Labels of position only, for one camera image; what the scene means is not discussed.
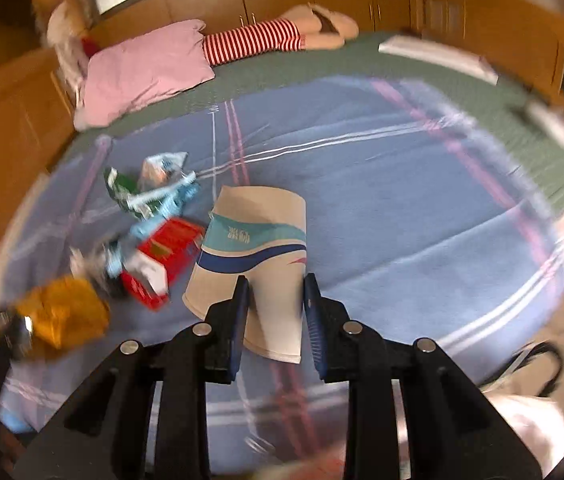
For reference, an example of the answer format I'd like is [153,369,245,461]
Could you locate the green packet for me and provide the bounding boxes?
[104,167,150,218]

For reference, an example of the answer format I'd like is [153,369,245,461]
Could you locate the white tray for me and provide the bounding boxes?
[378,34,500,85]

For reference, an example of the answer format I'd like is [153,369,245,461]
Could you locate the pink pillow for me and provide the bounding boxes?
[72,19,217,131]

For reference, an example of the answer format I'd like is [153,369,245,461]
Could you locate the clear blue-printed plastic bag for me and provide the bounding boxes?
[129,152,201,221]

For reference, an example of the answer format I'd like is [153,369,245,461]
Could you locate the wooden bunk bed frame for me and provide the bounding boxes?
[0,0,564,401]

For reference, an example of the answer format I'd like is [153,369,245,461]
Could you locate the white paper cup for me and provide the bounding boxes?
[182,185,309,365]

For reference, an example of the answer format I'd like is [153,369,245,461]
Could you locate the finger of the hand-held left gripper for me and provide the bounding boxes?
[0,310,37,363]

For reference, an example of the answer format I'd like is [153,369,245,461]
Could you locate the blue plaid blanket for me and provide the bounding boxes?
[0,76,564,461]

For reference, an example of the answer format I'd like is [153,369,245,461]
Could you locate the striped plush doll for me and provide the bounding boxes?
[202,4,360,67]

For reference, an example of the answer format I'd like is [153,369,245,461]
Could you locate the yellow snack bag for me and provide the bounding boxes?
[14,276,111,351]

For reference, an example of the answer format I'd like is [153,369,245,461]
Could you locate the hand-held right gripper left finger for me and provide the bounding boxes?
[12,276,251,480]

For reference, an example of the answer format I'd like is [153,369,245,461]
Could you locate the black tubular handle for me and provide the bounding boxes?
[509,340,564,401]

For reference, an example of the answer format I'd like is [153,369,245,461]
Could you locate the white bag-lined trash bin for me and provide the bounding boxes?
[249,382,564,480]

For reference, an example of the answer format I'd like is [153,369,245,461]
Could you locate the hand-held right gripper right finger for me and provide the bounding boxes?
[303,272,545,480]

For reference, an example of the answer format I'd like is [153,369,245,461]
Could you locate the red box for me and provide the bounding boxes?
[120,217,207,311]

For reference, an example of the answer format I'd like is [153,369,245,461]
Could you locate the green mattress cover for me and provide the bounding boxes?
[59,30,564,216]

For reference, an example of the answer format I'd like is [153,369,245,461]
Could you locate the white oval device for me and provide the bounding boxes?
[519,100,564,152]

